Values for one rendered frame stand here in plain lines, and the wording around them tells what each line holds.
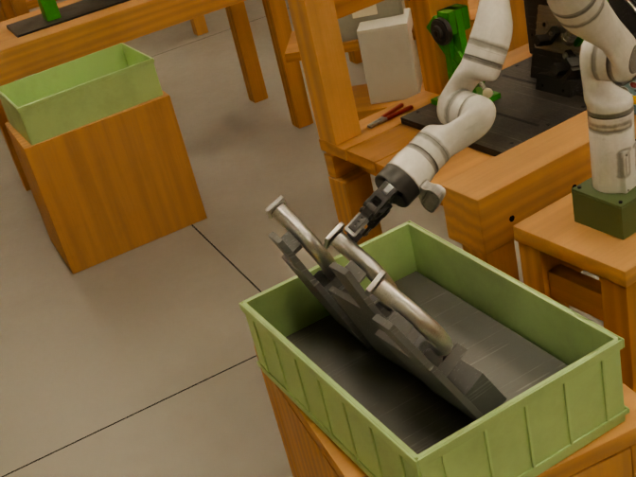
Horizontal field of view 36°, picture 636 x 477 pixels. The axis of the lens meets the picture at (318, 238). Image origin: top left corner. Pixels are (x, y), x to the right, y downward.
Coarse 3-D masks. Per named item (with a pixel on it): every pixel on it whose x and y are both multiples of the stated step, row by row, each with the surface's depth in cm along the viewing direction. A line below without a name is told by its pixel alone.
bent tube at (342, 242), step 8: (336, 232) 160; (328, 240) 159; (336, 240) 161; (344, 240) 161; (352, 240) 161; (336, 248) 161; (344, 248) 161; (352, 248) 160; (360, 248) 161; (344, 256) 162; (352, 256) 160; (360, 256) 160; (368, 256) 161; (360, 264) 160; (368, 264) 160; (376, 264) 160; (368, 272) 160; (376, 272) 160; (392, 280) 162; (384, 304) 167
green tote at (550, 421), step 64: (384, 256) 205; (448, 256) 196; (256, 320) 186; (512, 320) 184; (576, 320) 165; (320, 384) 169; (576, 384) 156; (384, 448) 153; (448, 448) 145; (512, 448) 153; (576, 448) 161
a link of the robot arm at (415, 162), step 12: (408, 144) 166; (396, 156) 164; (408, 156) 163; (420, 156) 163; (408, 168) 162; (420, 168) 162; (432, 168) 163; (420, 180) 162; (420, 192) 165; (432, 192) 161; (444, 192) 161; (432, 204) 165
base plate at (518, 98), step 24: (504, 72) 285; (528, 72) 281; (504, 96) 270; (528, 96) 266; (552, 96) 263; (576, 96) 259; (408, 120) 270; (432, 120) 266; (504, 120) 256; (528, 120) 252; (552, 120) 249; (480, 144) 246; (504, 144) 243
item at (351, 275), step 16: (336, 272) 159; (352, 272) 159; (336, 288) 174; (352, 288) 160; (352, 304) 169; (368, 304) 162; (352, 320) 180; (368, 320) 170; (368, 336) 180; (416, 336) 176; (384, 352) 181
